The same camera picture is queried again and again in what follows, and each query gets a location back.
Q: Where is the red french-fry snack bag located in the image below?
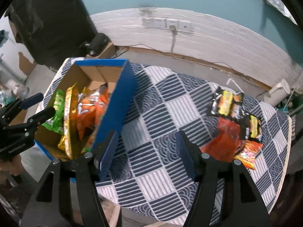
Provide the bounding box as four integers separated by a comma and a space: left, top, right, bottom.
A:
235, 140, 262, 170

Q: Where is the navy patterned tablecloth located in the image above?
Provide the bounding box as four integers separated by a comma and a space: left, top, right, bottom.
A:
35, 64, 291, 226

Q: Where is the person's left hand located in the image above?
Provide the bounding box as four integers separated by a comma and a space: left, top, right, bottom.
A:
0, 154, 23, 176

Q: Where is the grey plug and cable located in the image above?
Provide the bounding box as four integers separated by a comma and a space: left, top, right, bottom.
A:
169, 25, 178, 54

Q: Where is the small cardboard box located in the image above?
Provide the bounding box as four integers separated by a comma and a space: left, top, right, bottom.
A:
86, 43, 116, 59

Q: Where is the green snack bag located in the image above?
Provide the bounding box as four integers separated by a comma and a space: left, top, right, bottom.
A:
42, 89, 65, 135

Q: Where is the small black snack bag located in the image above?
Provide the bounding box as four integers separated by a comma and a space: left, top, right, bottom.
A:
239, 113, 262, 144

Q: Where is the orange green-label snack bag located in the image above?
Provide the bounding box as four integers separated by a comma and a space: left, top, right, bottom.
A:
77, 82, 109, 150

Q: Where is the large black snack bag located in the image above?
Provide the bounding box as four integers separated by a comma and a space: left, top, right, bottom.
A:
209, 87, 243, 122

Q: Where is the gold foil snack pack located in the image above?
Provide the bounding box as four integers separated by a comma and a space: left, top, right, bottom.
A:
58, 83, 80, 160

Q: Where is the black fabric panel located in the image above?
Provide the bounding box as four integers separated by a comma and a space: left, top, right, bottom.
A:
5, 0, 97, 69

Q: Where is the white electric kettle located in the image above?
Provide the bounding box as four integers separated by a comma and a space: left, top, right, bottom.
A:
264, 79, 291, 106

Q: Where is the white wall socket strip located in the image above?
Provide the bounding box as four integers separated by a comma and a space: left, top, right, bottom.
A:
142, 17, 193, 33

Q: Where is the blue-edged cardboard box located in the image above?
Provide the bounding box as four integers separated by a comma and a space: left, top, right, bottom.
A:
34, 58, 138, 168

